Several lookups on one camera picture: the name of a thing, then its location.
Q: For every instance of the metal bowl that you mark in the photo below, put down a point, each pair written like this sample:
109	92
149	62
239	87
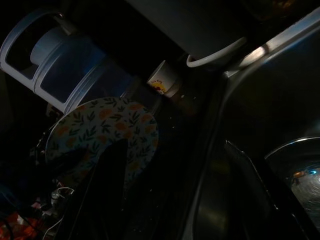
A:
307	195

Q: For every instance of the stainless steel sink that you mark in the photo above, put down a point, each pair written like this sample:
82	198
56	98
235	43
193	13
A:
262	100

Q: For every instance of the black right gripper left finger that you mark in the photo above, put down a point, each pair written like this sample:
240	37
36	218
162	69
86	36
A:
112	200

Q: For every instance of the white printed mug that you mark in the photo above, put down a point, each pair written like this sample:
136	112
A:
162	75

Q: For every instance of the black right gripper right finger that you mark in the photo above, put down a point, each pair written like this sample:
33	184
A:
250	200

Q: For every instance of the floral plate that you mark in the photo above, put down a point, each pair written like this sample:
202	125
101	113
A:
112	120

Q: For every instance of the white blue tiered rack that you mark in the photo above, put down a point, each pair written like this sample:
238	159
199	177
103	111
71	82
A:
62	65

